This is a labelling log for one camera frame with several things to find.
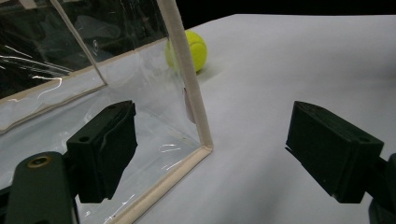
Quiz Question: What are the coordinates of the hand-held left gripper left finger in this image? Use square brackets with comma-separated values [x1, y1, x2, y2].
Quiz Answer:
[65, 100, 138, 204]

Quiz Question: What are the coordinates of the clear plastic bag beige trim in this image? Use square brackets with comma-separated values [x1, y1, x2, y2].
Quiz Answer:
[0, 0, 214, 224]

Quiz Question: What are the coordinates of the yellow tennis ball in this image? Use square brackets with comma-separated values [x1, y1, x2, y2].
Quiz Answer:
[164, 30, 208, 73]

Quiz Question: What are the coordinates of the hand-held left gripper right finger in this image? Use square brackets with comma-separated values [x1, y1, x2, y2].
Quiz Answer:
[284, 100, 386, 204]

